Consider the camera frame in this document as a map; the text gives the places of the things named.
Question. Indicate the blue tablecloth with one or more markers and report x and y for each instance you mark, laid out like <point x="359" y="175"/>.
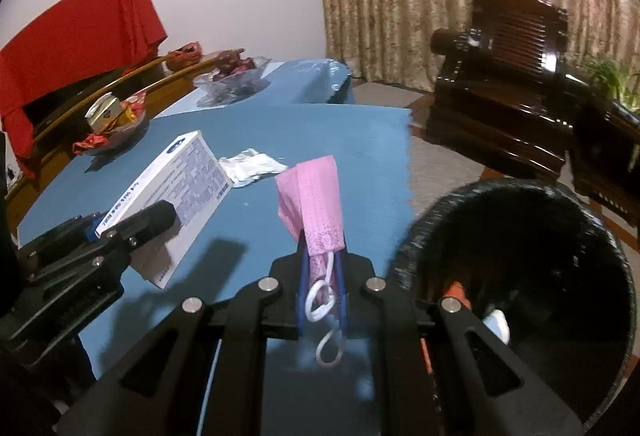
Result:
<point x="280" y="155"/>

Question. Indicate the blue hand cream tube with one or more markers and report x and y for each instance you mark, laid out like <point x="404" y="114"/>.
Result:
<point x="497" y="325"/>

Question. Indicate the orange foam net sleeve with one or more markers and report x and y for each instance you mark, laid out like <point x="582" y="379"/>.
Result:
<point x="453" y="301"/>

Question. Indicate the glass fruit bowl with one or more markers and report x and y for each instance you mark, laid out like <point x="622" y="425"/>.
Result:
<point x="233" y="79"/>

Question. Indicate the snack dish with box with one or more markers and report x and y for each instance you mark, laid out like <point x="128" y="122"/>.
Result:
<point x="113" y="123"/>

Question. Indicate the white medicine box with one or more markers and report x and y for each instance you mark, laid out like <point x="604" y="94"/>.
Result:
<point x="186" y="175"/>

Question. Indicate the black lined trash bin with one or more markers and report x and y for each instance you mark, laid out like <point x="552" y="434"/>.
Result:
<point x="538" y="254"/>

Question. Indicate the green potted plant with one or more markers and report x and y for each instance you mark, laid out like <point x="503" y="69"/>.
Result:
<point x="614" y="82"/>

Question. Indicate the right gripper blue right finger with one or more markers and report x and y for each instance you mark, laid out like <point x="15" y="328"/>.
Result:
<point x="341" y="291"/>

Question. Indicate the red ornament on bench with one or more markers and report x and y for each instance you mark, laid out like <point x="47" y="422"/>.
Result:
<point x="184" y="57"/>

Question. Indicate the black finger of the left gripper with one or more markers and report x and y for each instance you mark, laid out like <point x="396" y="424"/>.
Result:
<point x="143" y="226"/>

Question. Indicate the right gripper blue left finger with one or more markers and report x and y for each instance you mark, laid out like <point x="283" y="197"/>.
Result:
<point x="303" y="286"/>

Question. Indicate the dark wooden armchair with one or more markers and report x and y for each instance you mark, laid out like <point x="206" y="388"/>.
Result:
<point x="495" y="94"/>

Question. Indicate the pink face mask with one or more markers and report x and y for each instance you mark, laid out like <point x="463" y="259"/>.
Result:
<point x="309" y="201"/>

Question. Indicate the red cloth on chair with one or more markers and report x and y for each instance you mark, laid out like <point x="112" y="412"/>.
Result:
<point x="72" y="41"/>

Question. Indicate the crumpled white tissue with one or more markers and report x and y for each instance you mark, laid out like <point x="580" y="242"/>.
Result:
<point x="250" y="166"/>

